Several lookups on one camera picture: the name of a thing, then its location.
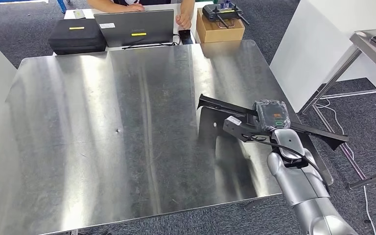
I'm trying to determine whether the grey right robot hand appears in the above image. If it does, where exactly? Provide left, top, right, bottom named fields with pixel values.
left=252, top=99, right=291, bottom=134

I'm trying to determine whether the person's right hand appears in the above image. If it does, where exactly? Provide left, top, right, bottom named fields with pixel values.
left=124, top=3, right=145, bottom=13

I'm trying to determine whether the person's left hand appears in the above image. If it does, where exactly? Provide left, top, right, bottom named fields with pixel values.
left=175, top=12, right=192, bottom=30

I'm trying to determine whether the black plastic car part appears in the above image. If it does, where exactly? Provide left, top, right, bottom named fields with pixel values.
left=196, top=94, right=350, bottom=151

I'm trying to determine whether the stainless steel workbench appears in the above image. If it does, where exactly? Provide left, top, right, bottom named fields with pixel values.
left=0, top=39, right=334, bottom=235

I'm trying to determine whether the person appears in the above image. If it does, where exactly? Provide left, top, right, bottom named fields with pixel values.
left=87, top=0, right=196, bottom=30

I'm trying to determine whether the black phone on desk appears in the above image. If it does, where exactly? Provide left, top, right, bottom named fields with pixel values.
left=178, top=29, right=194, bottom=46

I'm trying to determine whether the black remote controller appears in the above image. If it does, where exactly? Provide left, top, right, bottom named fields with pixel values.
left=202, top=2, right=250, bottom=29

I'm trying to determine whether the brown cardboard box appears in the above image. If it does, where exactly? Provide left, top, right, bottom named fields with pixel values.
left=196, top=8, right=246, bottom=44

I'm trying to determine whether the blue metal cart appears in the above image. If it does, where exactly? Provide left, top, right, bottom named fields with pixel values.
left=0, top=0, right=68, bottom=14

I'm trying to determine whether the black laptop cable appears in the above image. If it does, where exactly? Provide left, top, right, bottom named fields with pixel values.
left=122, top=34, right=182, bottom=50

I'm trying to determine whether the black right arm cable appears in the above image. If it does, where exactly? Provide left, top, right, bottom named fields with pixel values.
left=241, top=135, right=322, bottom=172

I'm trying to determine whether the white floor cable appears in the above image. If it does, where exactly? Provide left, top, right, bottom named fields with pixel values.
left=314, top=98, right=376, bottom=235

